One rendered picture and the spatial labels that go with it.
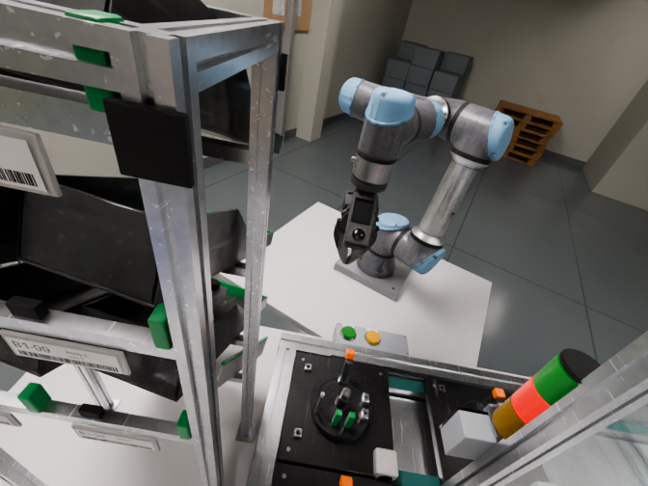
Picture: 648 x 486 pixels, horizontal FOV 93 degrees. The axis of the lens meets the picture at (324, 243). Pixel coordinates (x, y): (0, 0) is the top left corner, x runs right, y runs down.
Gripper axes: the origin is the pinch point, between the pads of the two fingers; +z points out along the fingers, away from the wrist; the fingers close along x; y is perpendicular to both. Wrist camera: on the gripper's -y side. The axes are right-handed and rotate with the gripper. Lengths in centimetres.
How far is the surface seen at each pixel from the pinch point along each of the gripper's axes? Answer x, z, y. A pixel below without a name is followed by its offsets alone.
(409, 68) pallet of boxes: -105, 26, 627
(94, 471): 43, 37, -36
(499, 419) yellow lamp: -21.5, -4.5, -32.0
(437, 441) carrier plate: -27.1, 26.3, -23.0
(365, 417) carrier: -10.1, 22.8, -22.3
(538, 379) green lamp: -21.6, -13.9, -31.3
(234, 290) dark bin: 21.7, 3.1, -11.8
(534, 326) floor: -174, 123, 115
